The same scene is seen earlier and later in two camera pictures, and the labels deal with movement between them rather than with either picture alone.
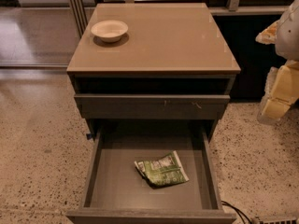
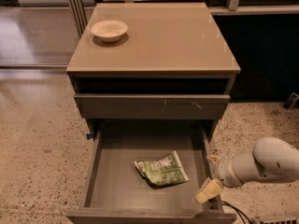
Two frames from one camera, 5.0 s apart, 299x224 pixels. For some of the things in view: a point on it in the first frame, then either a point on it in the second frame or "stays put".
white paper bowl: x=109 y=31 stays put
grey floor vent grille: x=277 y=219 stays put
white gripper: x=289 y=36 -> x=223 y=169
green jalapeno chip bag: x=163 y=171 stays put
